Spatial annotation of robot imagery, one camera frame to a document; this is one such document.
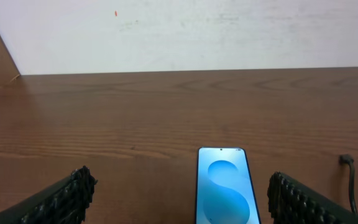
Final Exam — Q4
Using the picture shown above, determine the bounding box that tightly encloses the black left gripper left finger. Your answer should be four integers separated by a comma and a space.
0, 166, 98, 224

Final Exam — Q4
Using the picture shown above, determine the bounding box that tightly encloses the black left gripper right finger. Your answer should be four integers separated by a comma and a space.
267, 172, 358, 224

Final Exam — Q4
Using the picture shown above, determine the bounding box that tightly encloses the blue Samsung smartphone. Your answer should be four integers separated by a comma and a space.
195, 147, 261, 224

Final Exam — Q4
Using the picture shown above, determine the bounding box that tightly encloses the black USB charging cable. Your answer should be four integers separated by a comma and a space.
339, 154, 358, 215

